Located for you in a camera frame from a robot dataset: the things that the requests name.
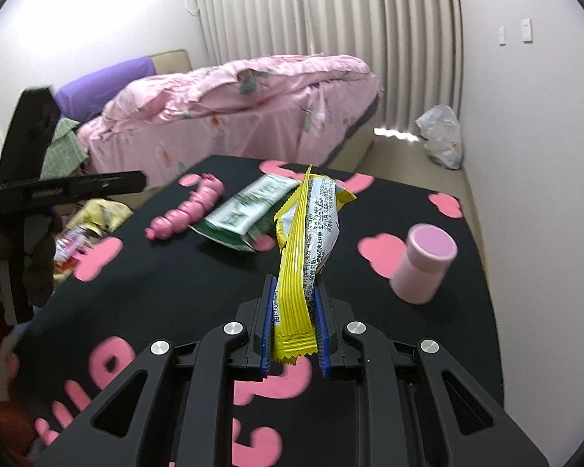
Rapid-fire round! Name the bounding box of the yellow trash bag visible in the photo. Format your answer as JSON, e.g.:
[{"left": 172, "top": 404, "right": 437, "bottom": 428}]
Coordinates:
[{"left": 53, "top": 198, "right": 134, "bottom": 278}]

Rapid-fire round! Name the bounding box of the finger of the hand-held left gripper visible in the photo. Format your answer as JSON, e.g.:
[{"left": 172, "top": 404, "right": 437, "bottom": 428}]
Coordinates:
[{"left": 53, "top": 170, "right": 148, "bottom": 204}]

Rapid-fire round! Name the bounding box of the orange snack packet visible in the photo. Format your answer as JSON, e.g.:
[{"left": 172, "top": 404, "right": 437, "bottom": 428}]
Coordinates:
[{"left": 53, "top": 253, "right": 86, "bottom": 273}]

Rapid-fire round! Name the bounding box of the green checked cloth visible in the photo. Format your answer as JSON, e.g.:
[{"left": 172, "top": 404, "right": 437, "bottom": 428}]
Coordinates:
[{"left": 41, "top": 118, "right": 91, "bottom": 178}]

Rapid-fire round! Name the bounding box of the black pink-printed tablecloth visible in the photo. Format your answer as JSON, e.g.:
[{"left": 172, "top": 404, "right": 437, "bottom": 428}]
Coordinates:
[{"left": 10, "top": 154, "right": 504, "bottom": 467}]

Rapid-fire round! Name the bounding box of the pink caterpillar toy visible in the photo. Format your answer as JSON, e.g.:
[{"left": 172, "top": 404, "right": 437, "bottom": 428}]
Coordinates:
[{"left": 145, "top": 174, "right": 223, "bottom": 241}]

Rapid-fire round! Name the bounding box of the green white snack packet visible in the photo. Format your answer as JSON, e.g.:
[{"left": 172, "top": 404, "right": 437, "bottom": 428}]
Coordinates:
[{"left": 189, "top": 175, "right": 305, "bottom": 253}]

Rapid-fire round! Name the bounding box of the yellow snack packet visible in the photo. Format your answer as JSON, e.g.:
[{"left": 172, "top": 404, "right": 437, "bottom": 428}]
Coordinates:
[{"left": 271, "top": 164, "right": 358, "bottom": 367}]

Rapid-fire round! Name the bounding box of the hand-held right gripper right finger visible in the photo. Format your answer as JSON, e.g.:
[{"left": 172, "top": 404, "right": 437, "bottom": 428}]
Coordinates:
[{"left": 314, "top": 279, "right": 551, "bottom": 467}]

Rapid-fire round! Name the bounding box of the pink floral duvet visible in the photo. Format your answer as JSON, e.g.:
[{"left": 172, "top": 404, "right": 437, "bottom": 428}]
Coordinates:
[{"left": 102, "top": 53, "right": 378, "bottom": 122}]

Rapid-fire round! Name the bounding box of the red gold snack packet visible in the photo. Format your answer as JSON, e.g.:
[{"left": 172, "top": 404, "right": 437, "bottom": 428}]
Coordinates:
[{"left": 56, "top": 228, "right": 98, "bottom": 256}]

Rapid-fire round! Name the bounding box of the beige headboard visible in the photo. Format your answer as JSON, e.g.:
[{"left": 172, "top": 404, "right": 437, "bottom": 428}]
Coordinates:
[{"left": 146, "top": 49, "right": 193, "bottom": 76}]

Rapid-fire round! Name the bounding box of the pink lidded cup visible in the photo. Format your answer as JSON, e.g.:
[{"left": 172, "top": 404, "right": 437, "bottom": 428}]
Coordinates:
[{"left": 391, "top": 224, "right": 458, "bottom": 303}]

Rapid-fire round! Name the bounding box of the white pleated curtain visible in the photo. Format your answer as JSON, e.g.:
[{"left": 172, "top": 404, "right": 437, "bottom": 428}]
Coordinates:
[{"left": 192, "top": 0, "right": 463, "bottom": 139}]

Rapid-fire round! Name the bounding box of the purple pillow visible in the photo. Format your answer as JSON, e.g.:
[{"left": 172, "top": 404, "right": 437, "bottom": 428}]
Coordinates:
[{"left": 53, "top": 56, "right": 157, "bottom": 122}]

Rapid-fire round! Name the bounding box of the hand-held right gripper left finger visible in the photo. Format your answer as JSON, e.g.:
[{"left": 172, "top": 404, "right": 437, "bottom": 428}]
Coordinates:
[{"left": 35, "top": 275, "right": 279, "bottom": 467}]

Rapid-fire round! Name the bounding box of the white plastic bag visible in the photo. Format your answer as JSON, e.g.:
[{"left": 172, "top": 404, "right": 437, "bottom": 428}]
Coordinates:
[{"left": 415, "top": 104, "right": 463, "bottom": 170}]

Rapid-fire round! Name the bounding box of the pink floral bed sheet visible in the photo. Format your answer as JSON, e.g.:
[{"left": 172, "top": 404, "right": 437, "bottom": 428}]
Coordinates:
[{"left": 78, "top": 75, "right": 385, "bottom": 188}]

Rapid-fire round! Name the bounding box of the beige bed base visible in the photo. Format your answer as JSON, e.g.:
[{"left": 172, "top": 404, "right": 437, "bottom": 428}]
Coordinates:
[{"left": 328, "top": 95, "right": 383, "bottom": 169}]

